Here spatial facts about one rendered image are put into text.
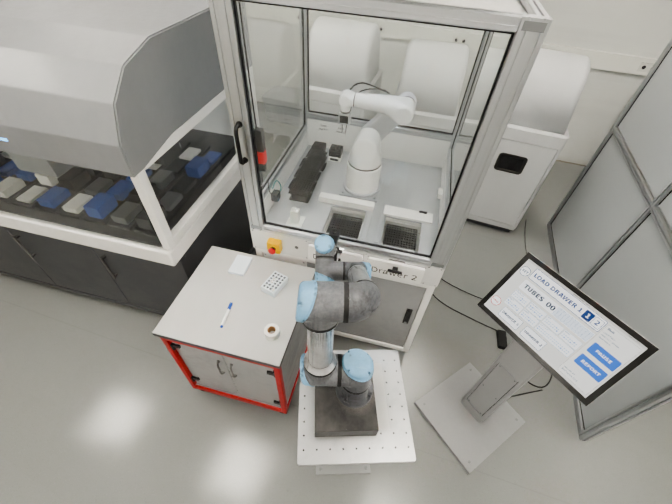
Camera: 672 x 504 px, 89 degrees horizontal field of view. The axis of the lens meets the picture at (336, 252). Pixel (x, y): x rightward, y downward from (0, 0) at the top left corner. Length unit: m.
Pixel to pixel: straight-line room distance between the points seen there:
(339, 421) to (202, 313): 0.83
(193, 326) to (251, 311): 0.27
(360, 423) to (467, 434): 1.09
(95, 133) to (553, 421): 2.83
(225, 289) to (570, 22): 4.03
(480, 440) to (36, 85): 2.69
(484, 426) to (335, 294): 1.72
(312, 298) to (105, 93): 1.07
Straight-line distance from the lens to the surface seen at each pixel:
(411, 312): 2.09
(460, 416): 2.44
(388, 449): 1.52
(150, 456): 2.45
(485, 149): 1.38
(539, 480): 2.57
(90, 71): 1.66
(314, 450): 1.49
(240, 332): 1.71
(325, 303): 0.93
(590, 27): 4.64
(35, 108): 1.80
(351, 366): 1.28
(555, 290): 1.62
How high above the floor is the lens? 2.22
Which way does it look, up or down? 47 degrees down
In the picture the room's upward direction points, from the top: 4 degrees clockwise
